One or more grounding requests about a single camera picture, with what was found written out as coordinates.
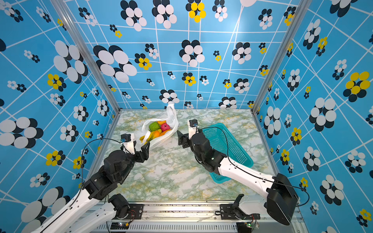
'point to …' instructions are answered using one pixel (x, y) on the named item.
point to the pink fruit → (164, 127)
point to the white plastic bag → (172, 118)
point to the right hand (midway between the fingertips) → (186, 129)
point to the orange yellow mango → (164, 132)
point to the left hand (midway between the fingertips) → (144, 142)
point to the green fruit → (154, 126)
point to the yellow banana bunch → (148, 139)
